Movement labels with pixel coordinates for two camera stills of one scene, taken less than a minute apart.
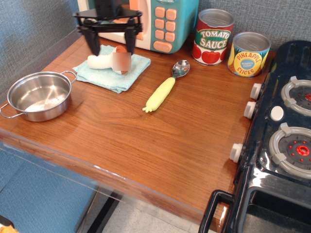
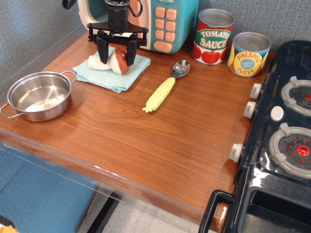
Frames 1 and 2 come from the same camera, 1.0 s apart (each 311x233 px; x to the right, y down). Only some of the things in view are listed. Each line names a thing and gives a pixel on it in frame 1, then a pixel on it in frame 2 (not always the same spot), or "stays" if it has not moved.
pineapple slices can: (249, 54) stays
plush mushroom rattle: (120, 61) stays
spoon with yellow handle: (180, 68) stays
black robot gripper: (106, 16) to (117, 29)
